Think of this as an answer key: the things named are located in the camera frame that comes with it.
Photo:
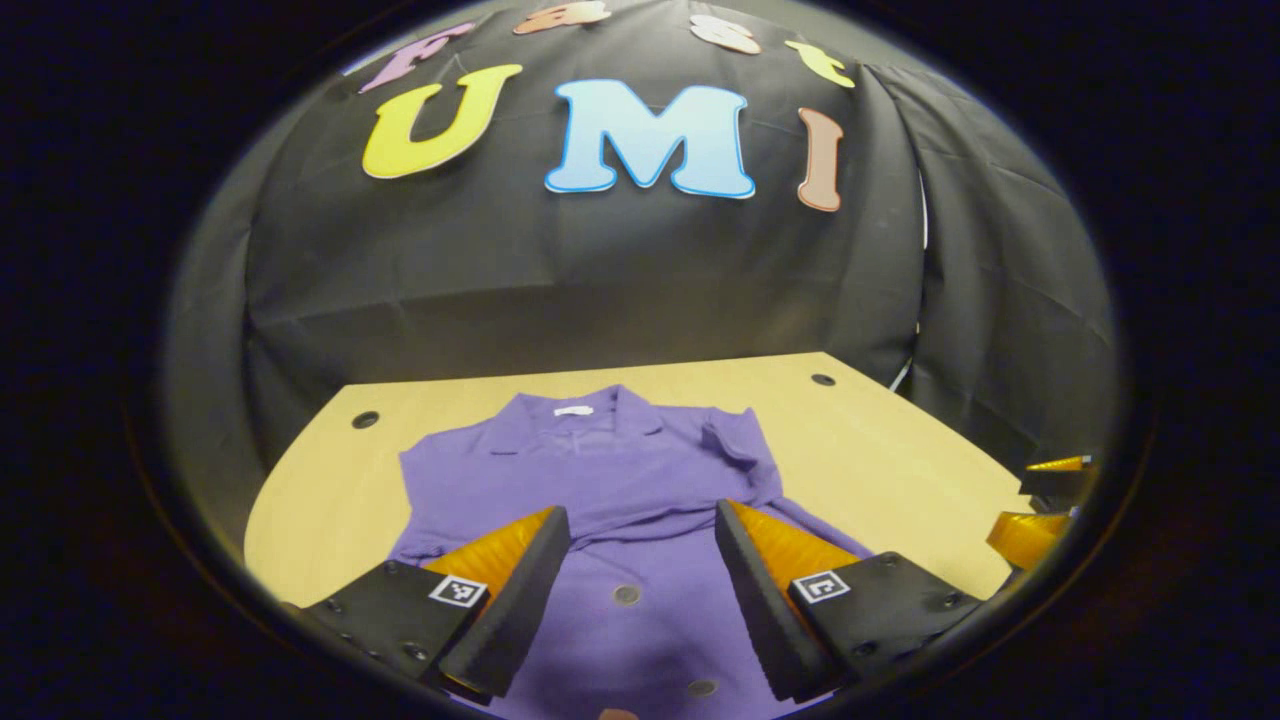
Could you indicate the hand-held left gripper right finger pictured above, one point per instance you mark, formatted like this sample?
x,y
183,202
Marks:
x,y
760,610

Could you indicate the purple button shirt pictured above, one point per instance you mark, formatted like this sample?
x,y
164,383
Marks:
x,y
620,480

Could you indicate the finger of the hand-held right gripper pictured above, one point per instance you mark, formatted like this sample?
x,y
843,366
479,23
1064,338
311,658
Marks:
x,y
1050,483
1030,535

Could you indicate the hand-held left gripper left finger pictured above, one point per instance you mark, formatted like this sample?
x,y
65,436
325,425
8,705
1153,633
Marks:
x,y
515,615

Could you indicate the black backdrop cloth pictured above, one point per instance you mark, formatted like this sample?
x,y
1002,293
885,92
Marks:
x,y
600,290

